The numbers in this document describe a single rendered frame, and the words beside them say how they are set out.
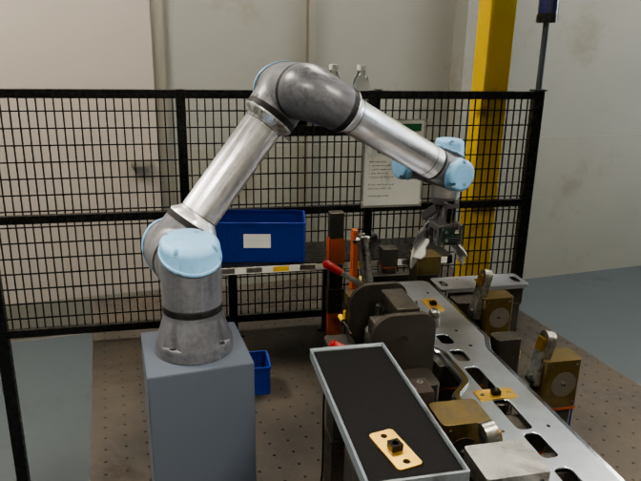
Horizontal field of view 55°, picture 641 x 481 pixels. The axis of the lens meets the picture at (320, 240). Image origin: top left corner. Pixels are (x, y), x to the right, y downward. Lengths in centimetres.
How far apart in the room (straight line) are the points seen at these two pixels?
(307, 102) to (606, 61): 402
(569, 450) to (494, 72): 145
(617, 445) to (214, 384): 111
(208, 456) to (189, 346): 23
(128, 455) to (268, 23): 277
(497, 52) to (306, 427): 142
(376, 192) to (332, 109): 99
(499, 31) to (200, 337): 157
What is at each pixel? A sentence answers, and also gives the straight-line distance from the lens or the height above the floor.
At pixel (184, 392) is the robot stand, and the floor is 106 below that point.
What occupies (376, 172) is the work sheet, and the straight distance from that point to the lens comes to 216.
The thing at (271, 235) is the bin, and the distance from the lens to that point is 193.
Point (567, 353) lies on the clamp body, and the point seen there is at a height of 104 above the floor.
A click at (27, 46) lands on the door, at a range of 370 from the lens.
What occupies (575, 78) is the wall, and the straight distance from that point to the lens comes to 493.
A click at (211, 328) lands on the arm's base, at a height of 116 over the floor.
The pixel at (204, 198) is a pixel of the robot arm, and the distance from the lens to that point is 129.
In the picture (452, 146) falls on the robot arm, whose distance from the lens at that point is 158.
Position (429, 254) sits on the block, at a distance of 199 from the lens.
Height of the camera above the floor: 168
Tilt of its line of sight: 17 degrees down
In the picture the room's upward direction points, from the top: 1 degrees clockwise
